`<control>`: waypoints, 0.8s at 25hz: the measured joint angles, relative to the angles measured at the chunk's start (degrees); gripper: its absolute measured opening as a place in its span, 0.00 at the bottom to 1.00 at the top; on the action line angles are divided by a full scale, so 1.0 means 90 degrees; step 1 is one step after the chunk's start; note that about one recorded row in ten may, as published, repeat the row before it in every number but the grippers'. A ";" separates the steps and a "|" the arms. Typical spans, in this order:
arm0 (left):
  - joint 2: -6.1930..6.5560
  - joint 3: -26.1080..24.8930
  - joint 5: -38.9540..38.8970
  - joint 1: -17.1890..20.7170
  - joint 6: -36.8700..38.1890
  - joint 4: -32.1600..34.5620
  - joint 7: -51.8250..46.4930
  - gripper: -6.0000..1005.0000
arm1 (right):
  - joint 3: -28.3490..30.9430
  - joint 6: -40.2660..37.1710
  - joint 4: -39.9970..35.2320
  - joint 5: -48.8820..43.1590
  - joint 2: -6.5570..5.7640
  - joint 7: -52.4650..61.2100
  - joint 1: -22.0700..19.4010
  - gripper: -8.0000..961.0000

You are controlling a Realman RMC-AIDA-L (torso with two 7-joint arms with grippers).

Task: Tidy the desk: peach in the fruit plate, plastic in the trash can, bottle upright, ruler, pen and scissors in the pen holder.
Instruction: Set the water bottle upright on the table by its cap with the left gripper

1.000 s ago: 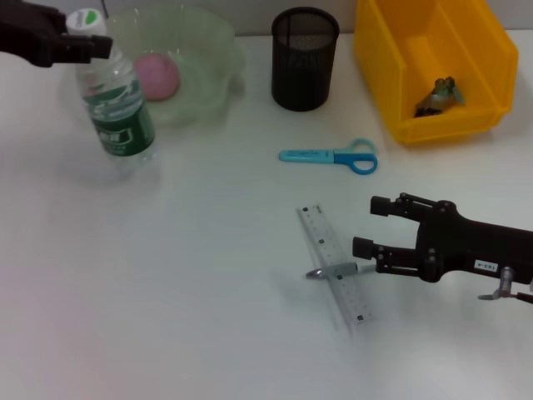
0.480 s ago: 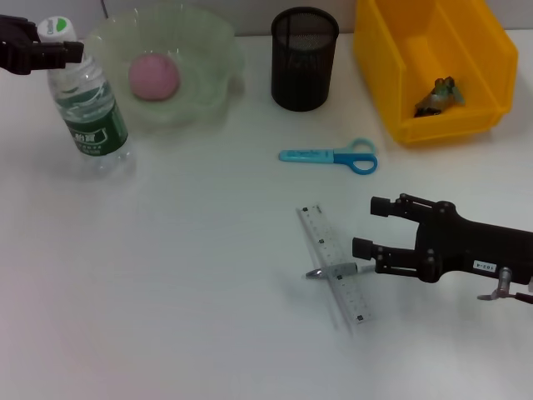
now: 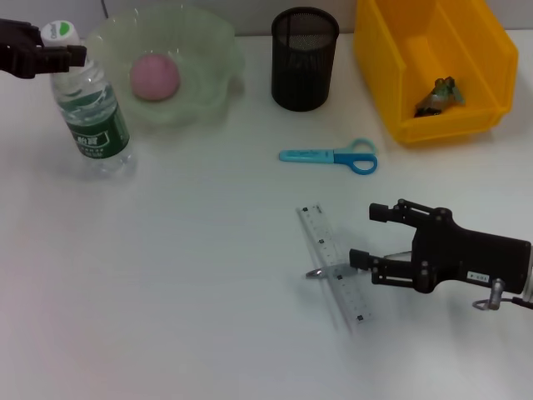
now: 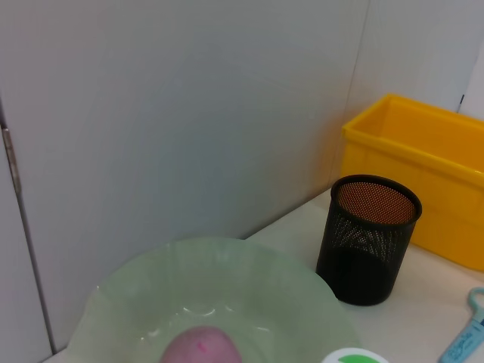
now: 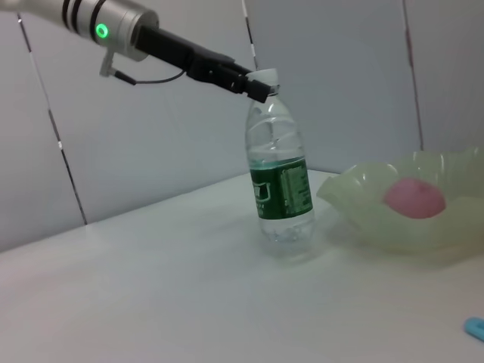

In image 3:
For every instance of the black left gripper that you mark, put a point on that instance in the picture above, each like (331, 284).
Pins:
(16, 54)

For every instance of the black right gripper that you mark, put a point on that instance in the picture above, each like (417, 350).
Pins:
(466, 258)

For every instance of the clear green-label water bottle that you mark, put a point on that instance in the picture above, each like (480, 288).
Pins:
(91, 116)

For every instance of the pink peach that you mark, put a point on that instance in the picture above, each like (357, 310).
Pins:
(155, 77)

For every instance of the green plastic wrapper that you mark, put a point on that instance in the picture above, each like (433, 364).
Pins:
(441, 96)

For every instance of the clear plastic ruler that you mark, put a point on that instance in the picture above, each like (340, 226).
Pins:
(329, 258)

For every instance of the silver white ballpoint pen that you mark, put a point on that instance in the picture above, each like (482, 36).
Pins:
(314, 273)

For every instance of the blue capped scissors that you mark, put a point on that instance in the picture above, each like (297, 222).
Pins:
(308, 156)

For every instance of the translucent green fruit plate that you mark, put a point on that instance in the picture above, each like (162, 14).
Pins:
(200, 62)

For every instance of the black mesh pen cup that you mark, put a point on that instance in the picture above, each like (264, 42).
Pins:
(304, 62)

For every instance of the yellow plastic bin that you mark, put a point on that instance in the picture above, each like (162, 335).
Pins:
(437, 54)

